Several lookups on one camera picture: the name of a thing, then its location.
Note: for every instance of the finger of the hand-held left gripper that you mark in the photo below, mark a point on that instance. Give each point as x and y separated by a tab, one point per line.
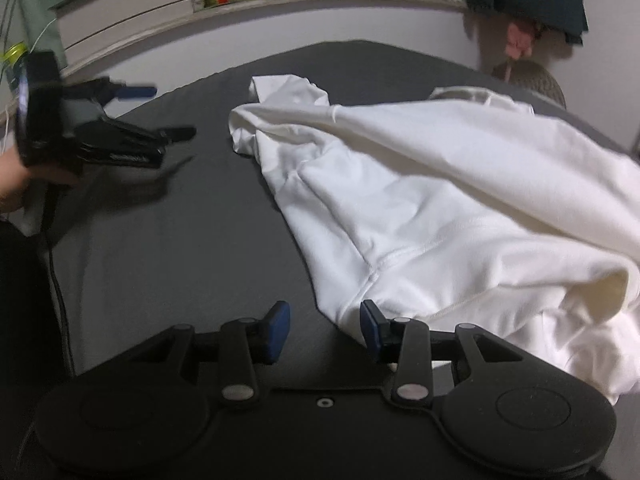
130	147
135	91

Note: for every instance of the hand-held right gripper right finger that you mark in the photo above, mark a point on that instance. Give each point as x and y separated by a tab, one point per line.
371	332

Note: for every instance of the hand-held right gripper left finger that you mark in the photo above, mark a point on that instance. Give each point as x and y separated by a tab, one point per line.
276	332

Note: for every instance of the white shirt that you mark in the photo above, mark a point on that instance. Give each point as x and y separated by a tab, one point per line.
425	200

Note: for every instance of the person's left hand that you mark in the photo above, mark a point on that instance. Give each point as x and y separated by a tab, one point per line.
10	185

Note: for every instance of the grey window ledge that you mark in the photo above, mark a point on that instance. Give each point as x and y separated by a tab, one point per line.
150	20

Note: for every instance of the green curtain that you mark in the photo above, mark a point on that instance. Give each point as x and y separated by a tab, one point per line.
30	15

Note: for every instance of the person's leg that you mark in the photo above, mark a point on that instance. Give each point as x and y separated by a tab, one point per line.
25	310

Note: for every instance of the woven stool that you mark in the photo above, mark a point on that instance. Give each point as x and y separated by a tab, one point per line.
535	80

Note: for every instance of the pink item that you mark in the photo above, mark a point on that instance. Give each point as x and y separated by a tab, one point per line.
520	40

